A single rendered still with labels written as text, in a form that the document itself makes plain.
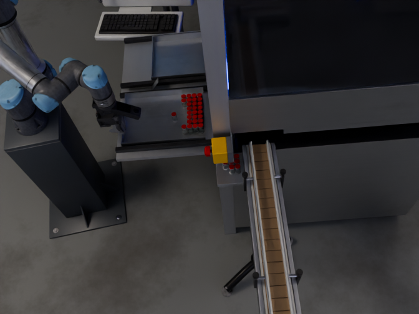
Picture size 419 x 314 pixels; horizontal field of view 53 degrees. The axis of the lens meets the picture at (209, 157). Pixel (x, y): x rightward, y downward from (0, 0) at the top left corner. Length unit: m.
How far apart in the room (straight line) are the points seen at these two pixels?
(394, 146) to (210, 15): 1.01
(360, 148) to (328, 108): 0.33
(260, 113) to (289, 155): 0.32
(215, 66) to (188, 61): 0.72
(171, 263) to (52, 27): 2.27
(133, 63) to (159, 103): 0.28
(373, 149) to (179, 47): 0.98
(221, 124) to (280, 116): 0.21
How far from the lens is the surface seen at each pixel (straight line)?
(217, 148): 1.50
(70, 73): 1.55
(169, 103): 1.84
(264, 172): 1.57
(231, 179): 1.61
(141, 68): 2.01
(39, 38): 3.78
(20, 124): 2.03
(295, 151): 1.71
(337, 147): 1.74
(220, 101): 1.40
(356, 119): 1.61
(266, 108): 1.45
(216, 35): 1.19
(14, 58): 1.59
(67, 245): 2.64
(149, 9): 2.43
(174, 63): 1.99
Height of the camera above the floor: 2.30
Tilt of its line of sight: 59 degrees down
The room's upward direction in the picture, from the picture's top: 8 degrees counter-clockwise
